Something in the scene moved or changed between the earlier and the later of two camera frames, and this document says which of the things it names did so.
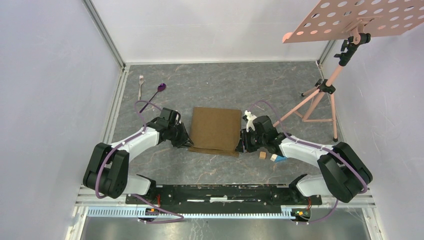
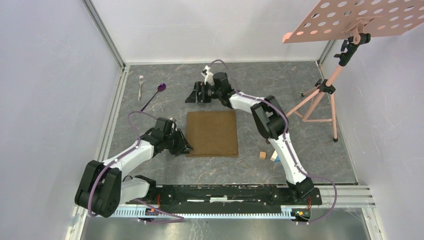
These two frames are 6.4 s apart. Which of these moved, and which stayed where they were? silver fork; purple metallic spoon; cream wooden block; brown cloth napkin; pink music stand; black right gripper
Moved: brown cloth napkin; black right gripper
Stayed: cream wooden block; silver fork; pink music stand; purple metallic spoon
